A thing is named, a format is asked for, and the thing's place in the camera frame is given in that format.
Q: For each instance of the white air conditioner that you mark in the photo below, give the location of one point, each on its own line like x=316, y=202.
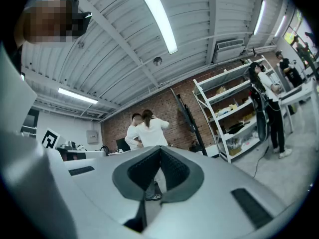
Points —
x=229, y=50

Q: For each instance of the white metal shelf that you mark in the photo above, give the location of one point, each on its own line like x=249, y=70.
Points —
x=219, y=118

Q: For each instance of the long ceiling light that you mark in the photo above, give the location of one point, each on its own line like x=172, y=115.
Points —
x=77, y=95
x=280, y=25
x=159, y=21
x=259, y=17

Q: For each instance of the black TV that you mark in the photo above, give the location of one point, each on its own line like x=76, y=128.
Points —
x=185, y=111

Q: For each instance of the round ceiling dome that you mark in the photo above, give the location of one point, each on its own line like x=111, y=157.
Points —
x=157, y=61

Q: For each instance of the grey wall electrical box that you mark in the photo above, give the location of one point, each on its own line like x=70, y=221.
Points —
x=92, y=136

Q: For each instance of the white table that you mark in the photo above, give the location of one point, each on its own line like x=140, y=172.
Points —
x=299, y=91

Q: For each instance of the person's head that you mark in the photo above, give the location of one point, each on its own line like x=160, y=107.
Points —
x=47, y=19

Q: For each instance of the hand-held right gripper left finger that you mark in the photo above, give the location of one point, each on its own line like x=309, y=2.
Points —
x=99, y=195

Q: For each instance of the black bag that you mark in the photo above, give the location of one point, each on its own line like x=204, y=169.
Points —
x=195, y=148

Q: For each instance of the black head camera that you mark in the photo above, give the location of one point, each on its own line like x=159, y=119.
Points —
x=82, y=21

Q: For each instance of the window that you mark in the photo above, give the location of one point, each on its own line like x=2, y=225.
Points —
x=296, y=31

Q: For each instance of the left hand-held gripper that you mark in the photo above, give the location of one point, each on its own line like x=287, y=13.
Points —
x=51, y=138

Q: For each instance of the black computer monitor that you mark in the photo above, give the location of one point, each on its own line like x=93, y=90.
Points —
x=122, y=144

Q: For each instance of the white desk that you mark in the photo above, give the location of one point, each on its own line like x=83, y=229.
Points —
x=118, y=152

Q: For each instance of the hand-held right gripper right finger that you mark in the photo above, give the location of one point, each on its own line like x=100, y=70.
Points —
x=211, y=183

